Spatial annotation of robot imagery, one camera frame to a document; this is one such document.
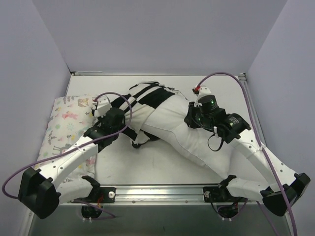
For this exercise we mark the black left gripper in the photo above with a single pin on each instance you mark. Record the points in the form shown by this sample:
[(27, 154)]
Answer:
[(137, 141)]

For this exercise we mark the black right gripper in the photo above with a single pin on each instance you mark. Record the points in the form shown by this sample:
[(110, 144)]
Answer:
[(190, 117)]

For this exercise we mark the black white checkered pillowcase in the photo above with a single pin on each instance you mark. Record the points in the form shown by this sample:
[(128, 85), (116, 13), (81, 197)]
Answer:
[(143, 98)]

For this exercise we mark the white pillow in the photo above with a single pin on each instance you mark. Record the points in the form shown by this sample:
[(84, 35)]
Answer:
[(167, 123)]

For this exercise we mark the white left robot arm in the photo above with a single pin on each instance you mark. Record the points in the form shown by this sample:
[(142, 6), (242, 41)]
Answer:
[(41, 191)]

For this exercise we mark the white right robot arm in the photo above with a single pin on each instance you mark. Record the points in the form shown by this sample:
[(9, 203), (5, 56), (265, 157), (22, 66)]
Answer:
[(284, 186)]

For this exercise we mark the floral animal print pillow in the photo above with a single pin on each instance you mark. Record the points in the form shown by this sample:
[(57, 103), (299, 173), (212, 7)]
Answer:
[(71, 116)]

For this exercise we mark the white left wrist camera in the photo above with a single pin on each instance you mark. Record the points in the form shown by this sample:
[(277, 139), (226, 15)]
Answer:
[(102, 104)]

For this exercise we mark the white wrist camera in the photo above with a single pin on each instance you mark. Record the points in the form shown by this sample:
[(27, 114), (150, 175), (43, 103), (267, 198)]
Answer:
[(201, 91), (102, 104)]

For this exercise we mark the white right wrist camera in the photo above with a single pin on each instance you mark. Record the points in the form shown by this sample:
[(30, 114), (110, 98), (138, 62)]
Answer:
[(201, 91)]

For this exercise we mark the aluminium right side rail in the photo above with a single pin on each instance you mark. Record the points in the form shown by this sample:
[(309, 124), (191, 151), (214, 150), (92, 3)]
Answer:
[(251, 109)]

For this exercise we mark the aluminium rail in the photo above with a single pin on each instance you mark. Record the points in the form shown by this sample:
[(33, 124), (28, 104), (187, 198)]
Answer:
[(158, 192), (251, 109)]

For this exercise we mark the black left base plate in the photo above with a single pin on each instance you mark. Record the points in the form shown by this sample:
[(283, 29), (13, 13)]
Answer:
[(99, 195)]

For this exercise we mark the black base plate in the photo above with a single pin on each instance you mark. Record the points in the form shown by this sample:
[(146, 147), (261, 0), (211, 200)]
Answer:
[(216, 194), (99, 195)]

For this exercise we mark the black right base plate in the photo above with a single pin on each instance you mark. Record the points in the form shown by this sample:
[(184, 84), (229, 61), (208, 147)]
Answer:
[(216, 194)]

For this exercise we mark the aluminium front rail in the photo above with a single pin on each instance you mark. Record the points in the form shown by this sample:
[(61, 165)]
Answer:
[(158, 192)]

